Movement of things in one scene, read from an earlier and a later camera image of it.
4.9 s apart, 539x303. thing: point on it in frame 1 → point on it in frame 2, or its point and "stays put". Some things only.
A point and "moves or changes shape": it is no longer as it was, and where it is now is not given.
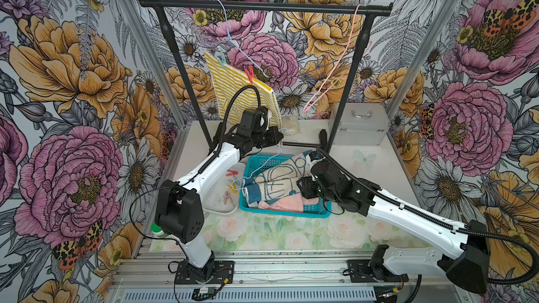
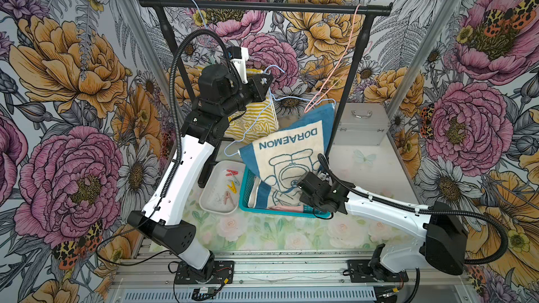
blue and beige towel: (278, 182) moves or changes shape
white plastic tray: (221, 190) stays put
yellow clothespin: (232, 189) stays put
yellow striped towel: (228, 81) moves or changes shape
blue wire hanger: (267, 160) → (269, 90)
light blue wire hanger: (241, 48) → (196, 5)
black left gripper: (273, 132) → (260, 91)
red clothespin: (231, 172) stays put
